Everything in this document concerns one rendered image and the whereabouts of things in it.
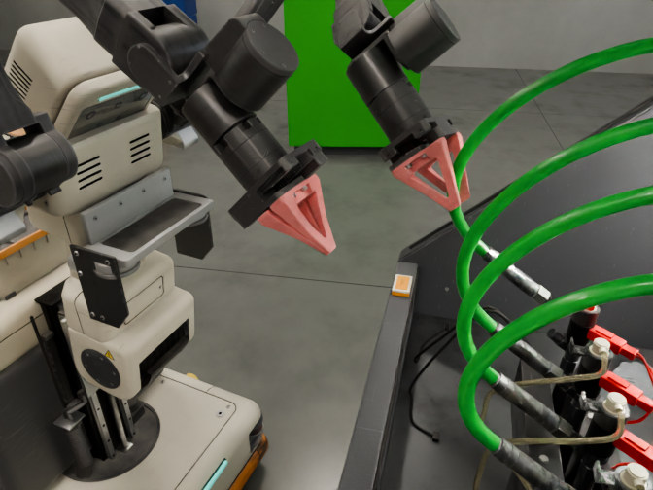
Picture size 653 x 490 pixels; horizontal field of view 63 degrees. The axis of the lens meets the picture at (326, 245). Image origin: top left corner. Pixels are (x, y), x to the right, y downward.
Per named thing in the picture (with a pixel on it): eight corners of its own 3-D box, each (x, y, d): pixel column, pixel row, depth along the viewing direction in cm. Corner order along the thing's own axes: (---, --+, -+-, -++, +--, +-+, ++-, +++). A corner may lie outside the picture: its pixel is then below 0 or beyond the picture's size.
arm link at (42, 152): (7, 150, 76) (-28, 162, 72) (35, 115, 70) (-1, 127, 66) (49, 202, 78) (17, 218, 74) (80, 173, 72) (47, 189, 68)
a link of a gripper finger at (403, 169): (490, 185, 62) (446, 119, 62) (477, 195, 56) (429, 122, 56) (442, 215, 65) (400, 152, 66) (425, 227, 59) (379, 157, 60)
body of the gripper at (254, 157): (292, 174, 48) (240, 110, 48) (237, 227, 55) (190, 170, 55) (326, 151, 53) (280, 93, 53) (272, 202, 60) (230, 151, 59)
